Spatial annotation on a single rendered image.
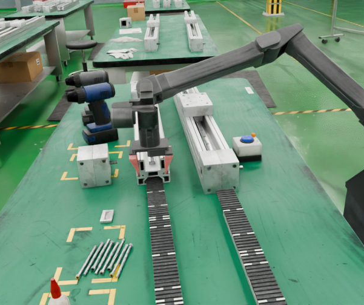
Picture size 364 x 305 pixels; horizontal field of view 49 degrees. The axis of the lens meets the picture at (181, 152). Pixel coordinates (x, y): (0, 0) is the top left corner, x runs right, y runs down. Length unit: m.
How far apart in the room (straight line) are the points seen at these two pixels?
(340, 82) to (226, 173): 0.40
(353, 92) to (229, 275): 0.61
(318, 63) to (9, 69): 4.15
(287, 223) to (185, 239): 0.26
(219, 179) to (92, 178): 0.38
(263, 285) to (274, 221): 0.27
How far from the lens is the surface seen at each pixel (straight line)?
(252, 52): 1.17
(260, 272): 0.85
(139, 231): 1.02
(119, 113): 1.07
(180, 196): 1.14
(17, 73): 4.95
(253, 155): 1.31
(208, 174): 1.11
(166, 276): 0.84
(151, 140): 1.09
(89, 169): 1.21
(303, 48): 1.21
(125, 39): 3.61
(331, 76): 1.19
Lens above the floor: 1.38
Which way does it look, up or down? 26 degrees down
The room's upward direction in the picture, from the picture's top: 3 degrees counter-clockwise
